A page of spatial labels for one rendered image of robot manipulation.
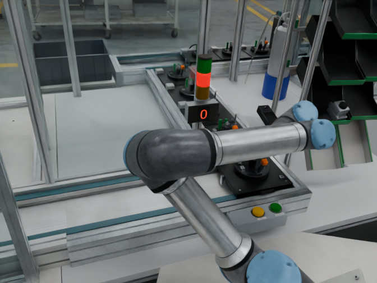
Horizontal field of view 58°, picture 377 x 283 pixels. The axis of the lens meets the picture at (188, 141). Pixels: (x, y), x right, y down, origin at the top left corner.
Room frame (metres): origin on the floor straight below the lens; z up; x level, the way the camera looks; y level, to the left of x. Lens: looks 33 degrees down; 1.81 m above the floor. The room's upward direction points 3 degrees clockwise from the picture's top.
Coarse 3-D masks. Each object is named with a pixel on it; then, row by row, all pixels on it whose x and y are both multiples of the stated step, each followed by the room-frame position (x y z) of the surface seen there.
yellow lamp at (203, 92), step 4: (196, 88) 1.13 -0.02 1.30; (200, 88) 1.12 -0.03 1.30; (204, 88) 1.12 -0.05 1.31; (208, 88) 1.13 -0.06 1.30; (196, 92) 1.13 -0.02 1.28; (200, 92) 1.12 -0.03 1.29; (204, 92) 1.12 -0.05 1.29; (208, 92) 1.13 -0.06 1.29; (196, 96) 1.13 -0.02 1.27; (200, 96) 1.12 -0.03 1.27; (204, 96) 1.12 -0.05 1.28; (208, 96) 1.13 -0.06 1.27
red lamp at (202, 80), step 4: (196, 76) 1.14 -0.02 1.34; (200, 76) 1.12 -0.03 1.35; (204, 76) 1.12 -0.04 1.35; (208, 76) 1.13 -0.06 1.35; (196, 80) 1.14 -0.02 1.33; (200, 80) 1.12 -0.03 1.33; (204, 80) 1.12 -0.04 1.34; (208, 80) 1.13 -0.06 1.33; (196, 84) 1.14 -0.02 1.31; (200, 84) 1.12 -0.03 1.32; (204, 84) 1.12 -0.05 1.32; (208, 84) 1.13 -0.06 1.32
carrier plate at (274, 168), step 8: (272, 160) 1.18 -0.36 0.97; (224, 168) 1.10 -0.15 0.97; (232, 168) 1.10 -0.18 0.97; (272, 168) 1.12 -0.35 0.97; (224, 176) 1.05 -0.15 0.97; (232, 176) 1.05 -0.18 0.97; (272, 176) 1.07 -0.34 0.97; (232, 184) 1.00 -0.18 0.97; (240, 184) 1.01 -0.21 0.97; (248, 184) 1.01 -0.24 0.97; (256, 184) 1.01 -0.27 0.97; (264, 184) 1.01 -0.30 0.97; (272, 184) 1.02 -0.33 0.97; (280, 184) 1.02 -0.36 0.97; (288, 184) 1.02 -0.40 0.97; (240, 192) 0.96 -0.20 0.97; (248, 192) 0.96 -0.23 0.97; (256, 192) 0.98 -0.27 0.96
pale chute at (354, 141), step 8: (360, 120) 1.28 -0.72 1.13; (344, 128) 1.26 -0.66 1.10; (352, 128) 1.26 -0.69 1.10; (360, 128) 1.26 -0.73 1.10; (344, 136) 1.23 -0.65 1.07; (352, 136) 1.24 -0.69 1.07; (360, 136) 1.24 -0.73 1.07; (368, 136) 1.21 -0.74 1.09; (344, 144) 1.21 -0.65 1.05; (352, 144) 1.21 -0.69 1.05; (360, 144) 1.22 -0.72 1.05; (368, 144) 1.19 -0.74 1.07; (344, 152) 1.18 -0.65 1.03; (352, 152) 1.19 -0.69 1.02; (360, 152) 1.19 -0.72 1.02; (368, 152) 1.17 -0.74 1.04; (344, 160) 1.16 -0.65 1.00; (352, 160) 1.17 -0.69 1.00; (360, 160) 1.17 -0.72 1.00; (368, 160) 1.16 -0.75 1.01
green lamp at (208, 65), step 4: (200, 60) 1.13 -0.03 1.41; (204, 60) 1.12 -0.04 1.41; (208, 60) 1.12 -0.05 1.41; (200, 64) 1.13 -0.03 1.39; (204, 64) 1.12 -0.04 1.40; (208, 64) 1.12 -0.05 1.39; (200, 68) 1.12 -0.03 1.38; (204, 68) 1.12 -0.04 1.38; (208, 68) 1.12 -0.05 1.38; (200, 72) 1.12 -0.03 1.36; (204, 72) 1.12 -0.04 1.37; (208, 72) 1.13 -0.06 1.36
